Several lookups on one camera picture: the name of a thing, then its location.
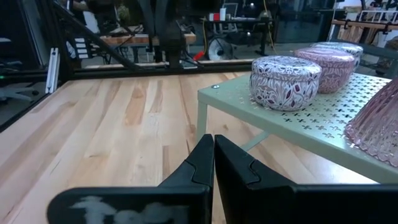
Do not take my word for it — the black aluminium table frame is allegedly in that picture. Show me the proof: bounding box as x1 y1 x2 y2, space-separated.
0 0 256 133

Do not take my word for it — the purple leaf pattern candle tin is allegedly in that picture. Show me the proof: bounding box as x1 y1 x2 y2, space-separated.
249 55 323 112

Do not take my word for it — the silver aluminium extrusion piece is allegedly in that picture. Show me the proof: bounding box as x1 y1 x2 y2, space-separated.
45 47 60 95

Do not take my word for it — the yellow cable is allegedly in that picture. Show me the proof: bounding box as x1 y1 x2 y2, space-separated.
201 17 208 56

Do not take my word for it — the wooden rack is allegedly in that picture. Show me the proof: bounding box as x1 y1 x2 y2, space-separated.
330 10 398 44

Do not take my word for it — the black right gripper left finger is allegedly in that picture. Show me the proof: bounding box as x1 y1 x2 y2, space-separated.
45 133 216 224

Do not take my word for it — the person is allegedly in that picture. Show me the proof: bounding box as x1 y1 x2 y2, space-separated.
66 0 118 34

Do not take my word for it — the round floor fan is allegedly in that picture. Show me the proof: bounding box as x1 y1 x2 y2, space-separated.
207 37 234 62

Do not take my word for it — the black cabinet with white labels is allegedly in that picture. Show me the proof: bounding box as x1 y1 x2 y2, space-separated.
65 36 90 62

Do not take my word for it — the green perforated metal shelf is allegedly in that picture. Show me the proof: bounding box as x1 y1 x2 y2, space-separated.
197 72 398 185

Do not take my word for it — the blue leaf pattern candle tin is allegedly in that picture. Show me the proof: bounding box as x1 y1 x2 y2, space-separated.
310 41 364 68

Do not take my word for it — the pink floral pattern candle tin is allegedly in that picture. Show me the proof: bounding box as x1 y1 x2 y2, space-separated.
293 47 356 95

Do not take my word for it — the pink glass candle holder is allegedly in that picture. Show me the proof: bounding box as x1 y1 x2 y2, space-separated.
344 77 398 168

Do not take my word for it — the wooden top workbench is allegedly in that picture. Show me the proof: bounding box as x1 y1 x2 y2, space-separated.
99 30 197 65

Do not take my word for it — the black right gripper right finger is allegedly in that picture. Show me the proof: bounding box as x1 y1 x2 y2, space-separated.
214 134 398 224

